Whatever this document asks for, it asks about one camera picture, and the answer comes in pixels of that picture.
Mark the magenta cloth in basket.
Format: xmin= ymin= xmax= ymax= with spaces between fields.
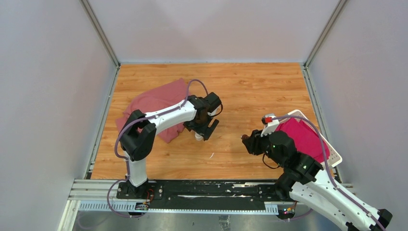
xmin=275 ymin=118 xmax=324 ymax=163

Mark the dusty pink cloth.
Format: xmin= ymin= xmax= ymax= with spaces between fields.
xmin=115 ymin=78 xmax=187 ymax=131

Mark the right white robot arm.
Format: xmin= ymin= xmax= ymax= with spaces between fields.
xmin=241 ymin=130 xmax=393 ymax=231

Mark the white pipe elbow fitting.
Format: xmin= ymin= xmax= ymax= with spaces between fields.
xmin=195 ymin=133 xmax=203 ymax=141

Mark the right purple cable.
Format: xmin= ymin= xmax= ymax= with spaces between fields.
xmin=263 ymin=115 xmax=388 ymax=231

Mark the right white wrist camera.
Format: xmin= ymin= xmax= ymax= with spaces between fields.
xmin=261 ymin=114 xmax=280 ymax=137

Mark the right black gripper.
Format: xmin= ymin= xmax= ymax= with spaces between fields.
xmin=242 ymin=126 xmax=285 ymax=167

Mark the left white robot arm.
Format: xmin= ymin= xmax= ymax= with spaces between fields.
xmin=115 ymin=92 xmax=223 ymax=199

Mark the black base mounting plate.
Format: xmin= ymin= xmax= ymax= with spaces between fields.
xmin=114 ymin=180 xmax=294 ymax=211

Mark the brown metal water faucet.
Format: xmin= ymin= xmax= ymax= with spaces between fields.
xmin=241 ymin=134 xmax=250 ymax=140

